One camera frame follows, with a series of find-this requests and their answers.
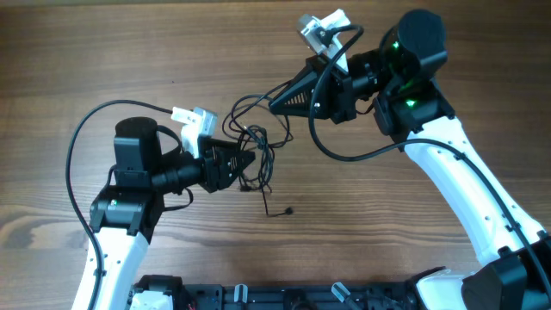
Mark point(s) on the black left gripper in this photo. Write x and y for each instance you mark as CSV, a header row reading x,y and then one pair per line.
x,y
211,169

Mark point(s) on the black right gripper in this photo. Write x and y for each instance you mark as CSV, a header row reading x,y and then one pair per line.
x,y
340,96

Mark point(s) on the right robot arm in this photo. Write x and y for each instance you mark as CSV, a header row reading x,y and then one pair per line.
x,y
399,80

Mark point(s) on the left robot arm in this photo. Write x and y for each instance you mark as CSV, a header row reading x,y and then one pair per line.
x,y
125,212

